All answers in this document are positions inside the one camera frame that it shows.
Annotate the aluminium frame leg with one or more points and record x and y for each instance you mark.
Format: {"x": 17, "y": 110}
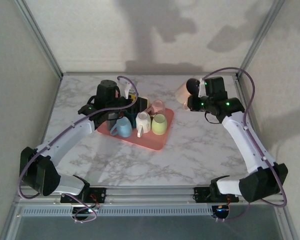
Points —
{"x": 10, "y": 222}
{"x": 287, "y": 222}

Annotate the lit circuit board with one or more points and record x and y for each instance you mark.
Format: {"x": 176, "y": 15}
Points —
{"x": 221, "y": 211}
{"x": 86, "y": 210}

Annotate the pale pink mug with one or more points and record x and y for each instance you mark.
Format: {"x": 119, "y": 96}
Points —
{"x": 158, "y": 107}

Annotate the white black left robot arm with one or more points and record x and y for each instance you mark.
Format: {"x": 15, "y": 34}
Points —
{"x": 65, "y": 141}

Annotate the aluminium frame rail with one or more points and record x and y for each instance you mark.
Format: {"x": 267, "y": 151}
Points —
{"x": 150, "y": 74}
{"x": 240, "y": 86}

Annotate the pink mug navy interior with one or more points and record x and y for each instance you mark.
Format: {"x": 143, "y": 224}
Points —
{"x": 182, "y": 96}

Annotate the yellow-green mug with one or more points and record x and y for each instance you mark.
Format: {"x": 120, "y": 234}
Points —
{"x": 158, "y": 125}

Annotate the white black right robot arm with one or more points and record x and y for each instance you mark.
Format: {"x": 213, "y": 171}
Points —
{"x": 242, "y": 140}

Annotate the aluminium frame post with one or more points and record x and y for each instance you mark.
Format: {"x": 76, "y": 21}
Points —
{"x": 40, "y": 37}
{"x": 260, "y": 37}

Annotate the pink plastic tray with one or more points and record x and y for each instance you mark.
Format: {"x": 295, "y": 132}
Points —
{"x": 150, "y": 140}

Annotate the light blue mug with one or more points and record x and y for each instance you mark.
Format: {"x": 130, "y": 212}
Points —
{"x": 123, "y": 128}

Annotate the wide aluminium base rail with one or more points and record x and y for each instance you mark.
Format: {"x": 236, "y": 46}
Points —
{"x": 150, "y": 195}

